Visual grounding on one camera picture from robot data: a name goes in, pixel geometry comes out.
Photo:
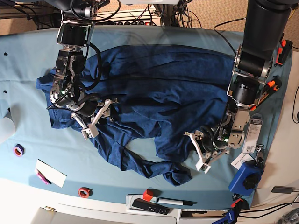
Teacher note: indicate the black phone device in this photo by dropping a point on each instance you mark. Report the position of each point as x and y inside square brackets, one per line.
[282, 190]

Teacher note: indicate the white label card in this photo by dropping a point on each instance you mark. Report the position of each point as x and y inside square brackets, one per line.
[240, 159]

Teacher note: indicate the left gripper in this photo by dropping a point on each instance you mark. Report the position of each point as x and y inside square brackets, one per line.
[207, 151]

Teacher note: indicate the white paper card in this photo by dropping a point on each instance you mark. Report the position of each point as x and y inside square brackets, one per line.
[53, 175]

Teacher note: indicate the power strip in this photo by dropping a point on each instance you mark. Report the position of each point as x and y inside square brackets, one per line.
[133, 17]

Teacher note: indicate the white marker pen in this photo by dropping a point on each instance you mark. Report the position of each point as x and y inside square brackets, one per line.
[175, 202]

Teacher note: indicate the red cube block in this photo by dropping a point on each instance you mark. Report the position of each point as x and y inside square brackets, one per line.
[148, 195]

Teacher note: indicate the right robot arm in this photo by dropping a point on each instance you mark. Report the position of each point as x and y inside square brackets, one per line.
[79, 18]

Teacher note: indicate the orange black utility knife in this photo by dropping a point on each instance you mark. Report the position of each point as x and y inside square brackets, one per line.
[269, 89]

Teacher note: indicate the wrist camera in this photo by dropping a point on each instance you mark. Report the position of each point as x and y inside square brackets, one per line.
[90, 132]
[200, 166]

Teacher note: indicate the orange black clamp top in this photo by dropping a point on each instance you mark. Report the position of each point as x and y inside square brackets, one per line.
[283, 51]

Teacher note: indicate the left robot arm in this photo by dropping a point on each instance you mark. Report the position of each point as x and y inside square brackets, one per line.
[264, 26]

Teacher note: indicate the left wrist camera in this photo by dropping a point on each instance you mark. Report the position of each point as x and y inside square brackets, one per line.
[200, 166]

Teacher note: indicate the black remote control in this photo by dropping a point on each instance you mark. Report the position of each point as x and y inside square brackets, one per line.
[149, 206]

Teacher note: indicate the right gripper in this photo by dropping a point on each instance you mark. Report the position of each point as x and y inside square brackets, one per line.
[103, 112]

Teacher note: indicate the blue spring clamp bottom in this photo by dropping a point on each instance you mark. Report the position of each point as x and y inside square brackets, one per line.
[229, 218]

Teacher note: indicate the dark blue t-shirt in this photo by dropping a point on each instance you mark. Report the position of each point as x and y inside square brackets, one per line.
[162, 92]

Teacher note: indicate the blue box with knob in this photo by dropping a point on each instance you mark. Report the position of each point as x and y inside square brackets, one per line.
[247, 178]

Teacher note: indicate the white translucent cup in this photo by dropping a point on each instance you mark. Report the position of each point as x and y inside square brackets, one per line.
[7, 129]

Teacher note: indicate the red tape roll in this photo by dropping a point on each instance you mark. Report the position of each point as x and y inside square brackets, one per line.
[85, 192]

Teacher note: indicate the packaged tool blister pack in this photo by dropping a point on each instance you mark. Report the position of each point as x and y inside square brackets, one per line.
[252, 135]

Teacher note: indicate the purple tape roll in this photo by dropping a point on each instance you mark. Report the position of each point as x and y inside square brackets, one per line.
[19, 150]

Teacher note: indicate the light blue table cloth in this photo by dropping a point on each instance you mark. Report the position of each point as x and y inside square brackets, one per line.
[27, 56]

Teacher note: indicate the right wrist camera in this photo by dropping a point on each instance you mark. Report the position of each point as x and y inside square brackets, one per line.
[90, 132]

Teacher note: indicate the orange clamp bottom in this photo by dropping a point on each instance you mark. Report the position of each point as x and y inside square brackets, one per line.
[239, 201]

